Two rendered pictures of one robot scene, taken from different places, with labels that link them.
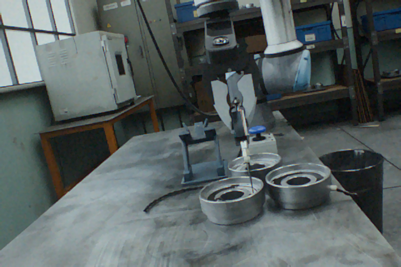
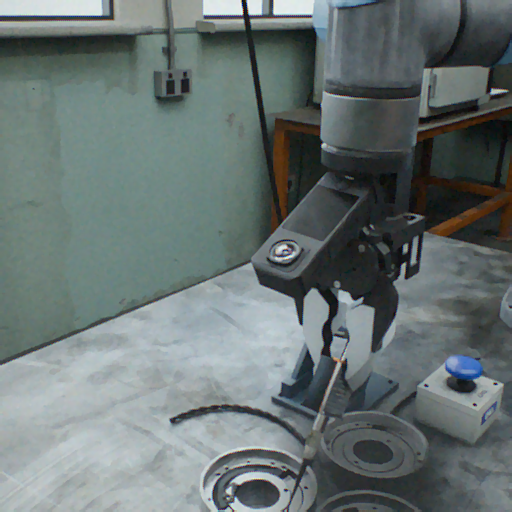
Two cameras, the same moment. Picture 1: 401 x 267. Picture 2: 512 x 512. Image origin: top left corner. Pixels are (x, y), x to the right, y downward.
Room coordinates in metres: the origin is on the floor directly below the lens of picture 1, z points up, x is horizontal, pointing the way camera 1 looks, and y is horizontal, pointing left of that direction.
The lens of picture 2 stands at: (0.11, -0.29, 1.24)
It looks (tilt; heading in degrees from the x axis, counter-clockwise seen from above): 21 degrees down; 33
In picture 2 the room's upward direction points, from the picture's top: 2 degrees clockwise
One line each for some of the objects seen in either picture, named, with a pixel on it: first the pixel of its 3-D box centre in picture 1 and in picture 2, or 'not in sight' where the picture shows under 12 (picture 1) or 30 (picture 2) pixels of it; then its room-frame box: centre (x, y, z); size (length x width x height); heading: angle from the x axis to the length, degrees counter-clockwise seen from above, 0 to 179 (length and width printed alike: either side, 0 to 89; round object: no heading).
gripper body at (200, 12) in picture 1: (223, 41); (364, 217); (0.62, -0.07, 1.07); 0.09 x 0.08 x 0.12; 174
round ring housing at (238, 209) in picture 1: (232, 200); (257, 501); (0.53, -0.03, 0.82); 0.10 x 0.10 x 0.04
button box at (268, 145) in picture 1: (260, 146); (460, 399); (0.80, -0.13, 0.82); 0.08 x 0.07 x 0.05; 173
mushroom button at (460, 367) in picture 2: (258, 136); (461, 381); (0.80, -0.13, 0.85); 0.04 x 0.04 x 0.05
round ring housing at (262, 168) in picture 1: (255, 171); (372, 458); (0.65, -0.09, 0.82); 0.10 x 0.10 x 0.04
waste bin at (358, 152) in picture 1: (351, 197); not in sight; (1.67, -0.70, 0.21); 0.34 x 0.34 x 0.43
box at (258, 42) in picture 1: (247, 39); not in sight; (4.18, -0.75, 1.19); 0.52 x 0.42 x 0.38; 83
